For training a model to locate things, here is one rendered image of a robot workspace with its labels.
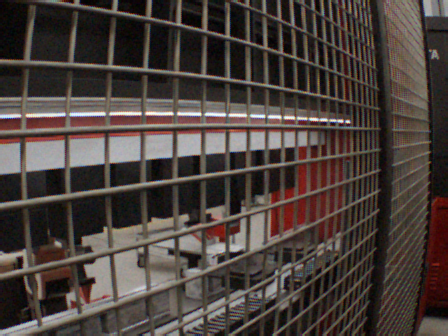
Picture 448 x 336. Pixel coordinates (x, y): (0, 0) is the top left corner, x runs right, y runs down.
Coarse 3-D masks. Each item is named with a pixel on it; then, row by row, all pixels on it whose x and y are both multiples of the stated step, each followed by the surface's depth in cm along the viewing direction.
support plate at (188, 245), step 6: (180, 240) 205; (186, 240) 205; (192, 240) 206; (198, 240) 205; (156, 246) 196; (162, 246) 194; (168, 246) 194; (180, 246) 195; (186, 246) 195; (192, 246) 195; (198, 246) 195; (192, 252) 188; (198, 252) 187; (210, 252) 186; (216, 252) 186
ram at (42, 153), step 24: (0, 120) 95; (48, 120) 108; (72, 120) 115; (96, 120) 123; (120, 120) 131; (168, 120) 149; (192, 120) 159; (216, 120) 171; (240, 120) 184; (288, 120) 219; (312, 120) 244; (0, 144) 95; (48, 144) 109; (72, 144) 116; (96, 144) 123; (120, 144) 131; (168, 144) 149; (192, 144) 160; (216, 144) 171; (240, 144) 185; (264, 144) 200; (288, 144) 220; (312, 144) 244; (0, 168) 96; (48, 168) 109
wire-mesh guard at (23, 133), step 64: (0, 0) 15; (320, 0) 45; (384, 0) 72; (0, 64) 16; (64, 64) 19; (64, 128) 19; (128, 128) 22; (192, 128) 27; (256, 128) 33; (320, 128) 42; (128, 192) 23; (320, 192) 43; (64, 320) 19; (192, 320) 27; (256, 320) 34; (320, 320) 46; (384, 320) 80
